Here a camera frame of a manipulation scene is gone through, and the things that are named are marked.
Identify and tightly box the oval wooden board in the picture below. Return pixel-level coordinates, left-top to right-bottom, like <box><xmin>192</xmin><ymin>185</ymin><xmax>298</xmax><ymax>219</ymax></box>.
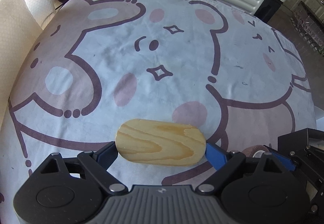
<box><xmin>115</xmin><ymin>118</ymin><xmax>206</xmax><ymax>167</ymax></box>

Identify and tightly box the bear printed blanket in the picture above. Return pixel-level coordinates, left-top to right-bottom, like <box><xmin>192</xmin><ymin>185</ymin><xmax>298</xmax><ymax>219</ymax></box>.
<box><xmin>0</xmin><ymin>0</ymin><xmax>320</xmax><ymax>224</ymax></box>

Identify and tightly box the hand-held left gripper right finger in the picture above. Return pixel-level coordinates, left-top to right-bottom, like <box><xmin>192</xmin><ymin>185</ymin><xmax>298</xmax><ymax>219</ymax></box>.
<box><xmin>197</xmin><ymin>142</ymin><xmax>289</xmax><ymax>194</ymax></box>

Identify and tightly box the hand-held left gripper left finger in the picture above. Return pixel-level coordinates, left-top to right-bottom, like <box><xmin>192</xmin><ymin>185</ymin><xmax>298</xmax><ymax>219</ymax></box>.
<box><xmin>32</xmin><ymin>141</ymin><xmax>128</xmax><ymax>194</ymax></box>

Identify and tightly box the brown tape roll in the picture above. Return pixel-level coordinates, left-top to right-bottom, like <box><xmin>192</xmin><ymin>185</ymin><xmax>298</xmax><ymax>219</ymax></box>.
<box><xmin>240</xmin><ymin>145</ymin><xmax>272</xmax><ymax>159</ymax></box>

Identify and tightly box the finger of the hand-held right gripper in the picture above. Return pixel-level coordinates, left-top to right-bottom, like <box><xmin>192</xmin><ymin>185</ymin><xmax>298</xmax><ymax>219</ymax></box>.
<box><xmin>263</xmin><ymin>145</ymin><xmax>297</xmax><ymax>172</ymax></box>

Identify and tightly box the cream paper towel roll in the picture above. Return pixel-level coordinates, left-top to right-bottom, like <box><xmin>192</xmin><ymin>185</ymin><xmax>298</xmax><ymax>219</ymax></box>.
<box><xmin>0</xmin><ymin>0</ymin><xmax>44</xmax><ymax>127</ymax></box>

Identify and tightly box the pack of water bottles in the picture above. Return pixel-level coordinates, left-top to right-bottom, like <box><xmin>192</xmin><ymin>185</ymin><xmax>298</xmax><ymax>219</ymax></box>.
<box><xmin>290</xmin><ymin>1</ymin><xmax>324</xmax><ymax>53</ymax></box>

